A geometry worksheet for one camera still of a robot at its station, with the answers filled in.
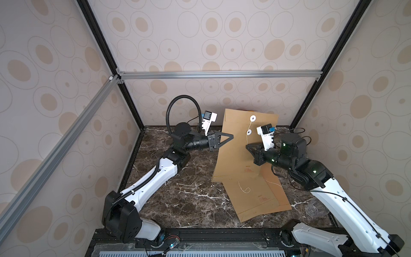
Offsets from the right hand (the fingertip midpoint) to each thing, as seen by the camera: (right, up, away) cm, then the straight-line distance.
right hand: (245, 148), depth 65 cm
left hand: (-5, +3, -6) cm, 8 cm away
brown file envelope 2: (+7, -26, +23) cm, 36 cm away
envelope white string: (+5, -25, +23) cm, 34 cm away
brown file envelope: (-5, -4, -1) cm, 7 cm away
